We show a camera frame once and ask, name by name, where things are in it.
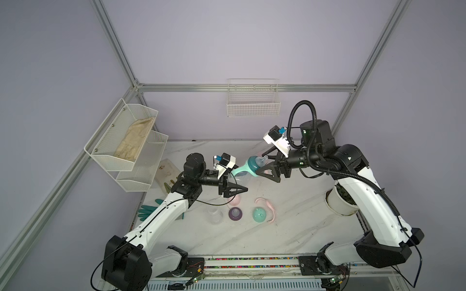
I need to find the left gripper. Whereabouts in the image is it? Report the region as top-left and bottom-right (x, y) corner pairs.
(197, 164), (248, 198)

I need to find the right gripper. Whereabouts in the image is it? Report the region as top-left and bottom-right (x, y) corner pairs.
(257, 147), (322, 184)

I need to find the teal nipple collar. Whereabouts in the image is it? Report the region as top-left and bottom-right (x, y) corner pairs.
(247, 155), (268, 177)

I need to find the teal bottle cap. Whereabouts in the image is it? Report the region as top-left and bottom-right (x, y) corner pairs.
(252, 207), (267, 223)

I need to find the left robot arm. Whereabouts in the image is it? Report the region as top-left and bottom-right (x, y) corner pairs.
(98, 153), (248, 291)

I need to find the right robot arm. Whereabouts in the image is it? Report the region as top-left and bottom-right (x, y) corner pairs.
(256, 100), (424, 273)

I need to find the clear baby bottle left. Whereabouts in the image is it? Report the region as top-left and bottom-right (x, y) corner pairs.
(207, 206), (223, 225)

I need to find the pink bottle cap centre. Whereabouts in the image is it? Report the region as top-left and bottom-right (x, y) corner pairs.
(228, 195), (241, 207)

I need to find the purple nipple collar front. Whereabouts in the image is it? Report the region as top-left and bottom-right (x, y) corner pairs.
(228, 207), (243, 221)

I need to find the beige glove on table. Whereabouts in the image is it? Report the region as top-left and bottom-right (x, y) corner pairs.
(155, 159), (181, 194)

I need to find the potted green plant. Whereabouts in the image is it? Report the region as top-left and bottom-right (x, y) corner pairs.
(325, 183), (359, 217)

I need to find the green rubber glove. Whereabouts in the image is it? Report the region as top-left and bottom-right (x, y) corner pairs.
(137, 199), (163, 221)

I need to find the white mesh lower shelf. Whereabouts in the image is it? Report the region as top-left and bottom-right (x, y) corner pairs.
(116, 130), (169, 192)

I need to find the white mesh shelf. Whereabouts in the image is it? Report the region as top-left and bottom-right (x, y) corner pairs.
(116, 130), (169, 192)
(84, 99), (158, 172)

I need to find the beige cloth glove in shelf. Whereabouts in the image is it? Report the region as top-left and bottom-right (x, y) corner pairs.
(114, 117), (155, 162)

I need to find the white mesh upper shelf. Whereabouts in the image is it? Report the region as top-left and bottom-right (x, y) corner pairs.
(84, 99), (158, 172)

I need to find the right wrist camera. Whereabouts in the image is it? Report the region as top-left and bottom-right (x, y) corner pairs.
(263, 126), (291, 158)

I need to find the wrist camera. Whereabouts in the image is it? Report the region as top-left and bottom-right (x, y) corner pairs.
(213, 153), (236, 179)
(263, 126), (291, 158)

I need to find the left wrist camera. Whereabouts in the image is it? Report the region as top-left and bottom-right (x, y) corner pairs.
(213, 153), (236, 179)

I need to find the pink handle ring centre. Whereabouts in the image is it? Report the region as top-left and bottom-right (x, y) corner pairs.
(254, 197), (276, 223)

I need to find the white wire wall basket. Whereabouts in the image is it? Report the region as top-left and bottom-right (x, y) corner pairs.
(226, 78), (281, 118)

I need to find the aluminium front rail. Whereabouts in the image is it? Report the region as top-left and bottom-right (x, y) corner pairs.
(145, 252), (401, 283)

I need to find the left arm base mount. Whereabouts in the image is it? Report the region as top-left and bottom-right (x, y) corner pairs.
(171, 257), (205, 277)

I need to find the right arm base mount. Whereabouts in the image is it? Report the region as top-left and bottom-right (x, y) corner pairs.
(298, 242), (349, 276)

